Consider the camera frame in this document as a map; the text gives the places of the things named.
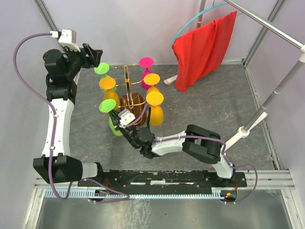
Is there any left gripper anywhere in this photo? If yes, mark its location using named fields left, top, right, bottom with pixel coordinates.
left=63, top=43, right=103, bottom=80

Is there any green plastic goblet front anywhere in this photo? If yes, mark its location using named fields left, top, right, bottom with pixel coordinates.
left=99, top=99, right=123, bottom=136

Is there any green plastic goblet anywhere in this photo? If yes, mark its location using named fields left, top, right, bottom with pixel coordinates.
left=94, top=62, right=110, bottom=80
left=99, top=99, right=123, bottom=136

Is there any green plastic goblet back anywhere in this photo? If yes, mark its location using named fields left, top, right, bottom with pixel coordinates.
left=94, top=62, right=110, bottom=80

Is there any orange plastic goblet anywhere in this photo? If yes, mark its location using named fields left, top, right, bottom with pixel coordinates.
left=146, top=91, right=164, bottom=126
left=143, top=73, right=160, bottom=95
left=99, top=77, right=121, bottom=109

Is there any orange plastic goblet front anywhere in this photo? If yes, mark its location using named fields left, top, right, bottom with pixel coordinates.
left=146, top=91, right=164, bottom=126

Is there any pink plastic goblet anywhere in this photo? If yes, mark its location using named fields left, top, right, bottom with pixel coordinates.
left=139, top=57, right=154, bottom=90

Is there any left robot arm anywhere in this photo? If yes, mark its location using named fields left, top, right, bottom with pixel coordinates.
left=33, top=43, right=105, bottom=186

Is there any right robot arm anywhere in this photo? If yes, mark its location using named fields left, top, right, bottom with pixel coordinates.
left=109, top=109, right=235, bottom=187

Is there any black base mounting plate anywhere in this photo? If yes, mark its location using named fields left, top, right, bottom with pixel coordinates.
left=94, top=170, right=247, bottom=194

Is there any teal hoop tube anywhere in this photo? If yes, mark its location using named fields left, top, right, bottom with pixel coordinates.
left=171, top=0, right=245, bottom=45

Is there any red cloth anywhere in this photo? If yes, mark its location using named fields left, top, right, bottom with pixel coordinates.
left=172, top=11, right=237, bottom=92

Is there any white metal stand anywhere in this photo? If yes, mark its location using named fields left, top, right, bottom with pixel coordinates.
left=163, top=0, right=305, bottom=151

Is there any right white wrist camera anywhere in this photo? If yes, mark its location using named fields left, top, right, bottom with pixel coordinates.
left=118, top=109, right=135, bottom=128

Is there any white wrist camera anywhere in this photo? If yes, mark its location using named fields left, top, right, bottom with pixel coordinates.
left=118, top=109, right=135, bottom=128
left=50, top=29, right=80, bottom=52

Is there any gold wire wine glass rack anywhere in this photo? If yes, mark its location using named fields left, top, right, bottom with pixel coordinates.
left=116, top=63, right=147, bottom=126

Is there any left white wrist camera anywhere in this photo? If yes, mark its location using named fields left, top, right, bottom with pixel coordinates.
left=50, top=29, right=80, bottom=52

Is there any grey cable duct strip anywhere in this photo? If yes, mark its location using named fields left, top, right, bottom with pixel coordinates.
left=44, top=187, right=236, bottom=199

